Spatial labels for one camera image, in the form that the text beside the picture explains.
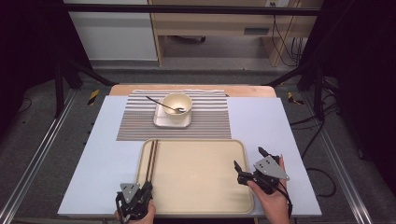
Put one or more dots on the aluminium floor rail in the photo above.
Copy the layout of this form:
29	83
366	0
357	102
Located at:
339	168
37	158

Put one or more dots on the black horizontal frame bar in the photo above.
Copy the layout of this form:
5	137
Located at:
186	9

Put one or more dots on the striped woven placemat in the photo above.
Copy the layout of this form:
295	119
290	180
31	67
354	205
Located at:
208	124

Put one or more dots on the metal spoon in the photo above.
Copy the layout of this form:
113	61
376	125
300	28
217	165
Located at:
162	105

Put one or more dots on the beige rectangular tray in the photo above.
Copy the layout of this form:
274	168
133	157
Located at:
199	180

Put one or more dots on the black metal stand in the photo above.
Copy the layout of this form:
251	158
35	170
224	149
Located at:
58	90
318	93

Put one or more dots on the white square plate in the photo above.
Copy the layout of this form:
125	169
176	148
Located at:
169	122

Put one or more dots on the cream round bowl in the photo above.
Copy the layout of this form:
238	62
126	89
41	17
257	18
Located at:
177	100

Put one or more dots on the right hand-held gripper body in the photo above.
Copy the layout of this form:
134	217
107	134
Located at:
270	168

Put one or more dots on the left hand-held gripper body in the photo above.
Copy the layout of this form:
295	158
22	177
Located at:
130	194

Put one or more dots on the person's right hand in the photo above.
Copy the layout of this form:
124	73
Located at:
275	199

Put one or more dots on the yellow black floor tape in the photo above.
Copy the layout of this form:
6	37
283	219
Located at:
93	97
292	98

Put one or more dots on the white cabinet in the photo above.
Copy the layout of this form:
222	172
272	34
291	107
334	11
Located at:
115	37

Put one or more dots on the light wooden desk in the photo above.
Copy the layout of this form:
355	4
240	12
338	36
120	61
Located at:
214	25

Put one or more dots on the person's left hand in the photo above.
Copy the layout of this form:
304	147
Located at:
146	219

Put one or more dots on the black curtain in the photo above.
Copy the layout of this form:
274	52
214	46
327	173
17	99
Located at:
364	62
28	46

